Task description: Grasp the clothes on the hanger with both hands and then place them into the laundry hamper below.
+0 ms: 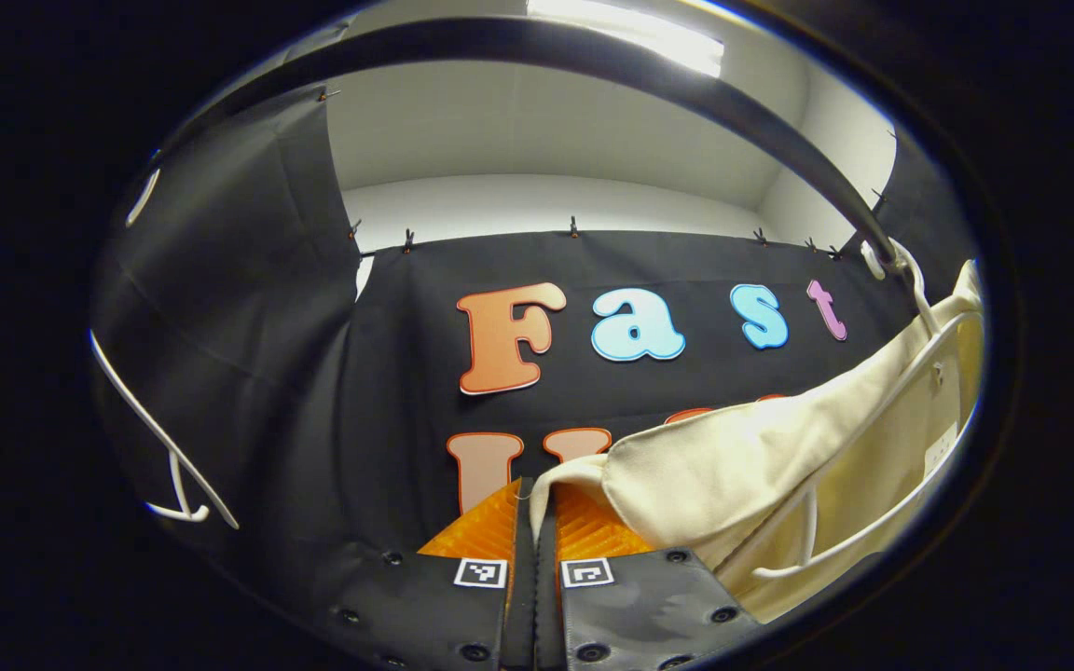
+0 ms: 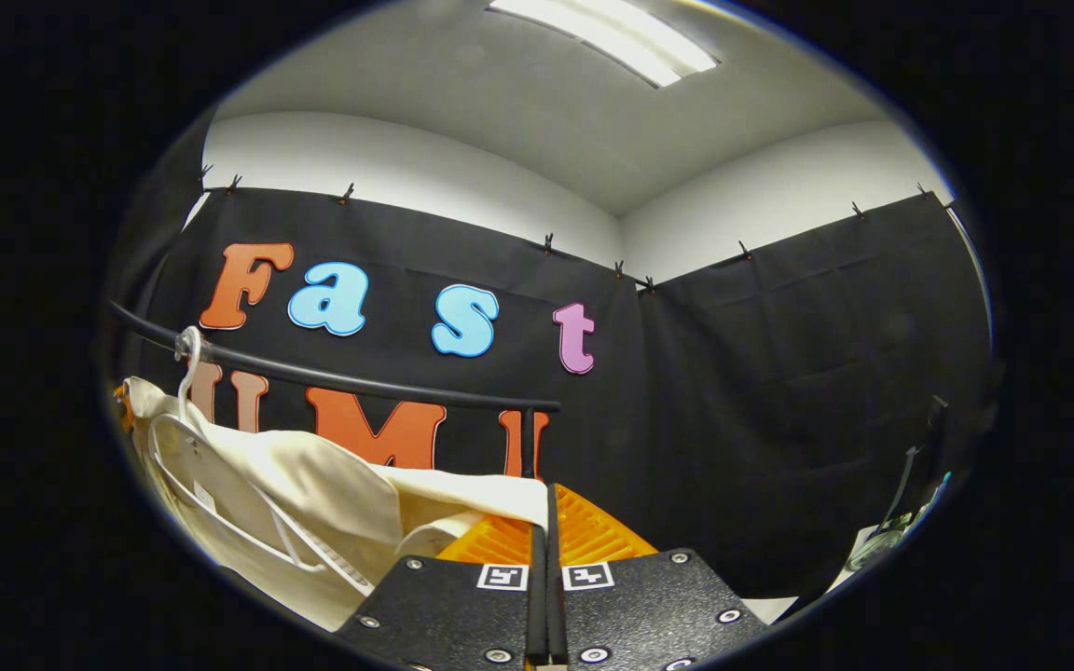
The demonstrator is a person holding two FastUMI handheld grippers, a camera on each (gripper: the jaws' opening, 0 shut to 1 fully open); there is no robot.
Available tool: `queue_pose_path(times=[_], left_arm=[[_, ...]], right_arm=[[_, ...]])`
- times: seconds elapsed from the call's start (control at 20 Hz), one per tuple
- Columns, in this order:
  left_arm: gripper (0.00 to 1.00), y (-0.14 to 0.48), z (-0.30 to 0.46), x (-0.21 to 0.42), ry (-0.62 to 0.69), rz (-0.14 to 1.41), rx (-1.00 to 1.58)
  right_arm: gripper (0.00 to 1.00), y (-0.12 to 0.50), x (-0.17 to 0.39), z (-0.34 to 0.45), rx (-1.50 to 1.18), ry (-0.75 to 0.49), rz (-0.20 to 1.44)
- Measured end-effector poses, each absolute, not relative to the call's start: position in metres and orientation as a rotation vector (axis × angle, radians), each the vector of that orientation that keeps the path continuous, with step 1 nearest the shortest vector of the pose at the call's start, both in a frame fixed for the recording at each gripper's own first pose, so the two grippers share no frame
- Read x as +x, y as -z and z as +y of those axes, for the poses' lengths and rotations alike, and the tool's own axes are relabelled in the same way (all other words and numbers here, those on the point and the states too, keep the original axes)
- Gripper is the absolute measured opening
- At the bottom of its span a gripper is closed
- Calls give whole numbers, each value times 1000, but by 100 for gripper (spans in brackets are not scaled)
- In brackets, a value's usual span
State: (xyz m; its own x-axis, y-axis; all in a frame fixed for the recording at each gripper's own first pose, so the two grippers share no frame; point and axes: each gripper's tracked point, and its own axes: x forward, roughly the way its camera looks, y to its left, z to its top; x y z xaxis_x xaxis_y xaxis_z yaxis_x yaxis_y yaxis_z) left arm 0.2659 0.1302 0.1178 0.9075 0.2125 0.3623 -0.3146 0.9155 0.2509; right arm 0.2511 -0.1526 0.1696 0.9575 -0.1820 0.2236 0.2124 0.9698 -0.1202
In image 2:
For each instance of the white desk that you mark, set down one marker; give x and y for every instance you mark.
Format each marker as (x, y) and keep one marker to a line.
(873, 559)

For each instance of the row of backdrop clips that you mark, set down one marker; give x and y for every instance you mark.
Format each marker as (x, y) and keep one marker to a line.
(548, 244)

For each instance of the black clothes rack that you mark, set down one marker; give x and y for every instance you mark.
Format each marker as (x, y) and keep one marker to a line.
(360, 384)

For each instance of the white plastic clothes hanger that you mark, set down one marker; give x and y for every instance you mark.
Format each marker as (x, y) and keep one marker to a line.
(190, 373)

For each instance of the cream collared shirt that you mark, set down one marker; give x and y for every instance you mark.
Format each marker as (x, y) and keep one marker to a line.
(313, 485)

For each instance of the black monitor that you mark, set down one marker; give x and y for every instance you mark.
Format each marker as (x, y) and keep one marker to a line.
(929, 429)

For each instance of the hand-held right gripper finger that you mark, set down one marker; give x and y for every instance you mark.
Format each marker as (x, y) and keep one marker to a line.
(540, 606)
(557, 615)

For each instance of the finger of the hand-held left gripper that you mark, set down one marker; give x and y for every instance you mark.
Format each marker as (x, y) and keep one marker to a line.
(122, 408)

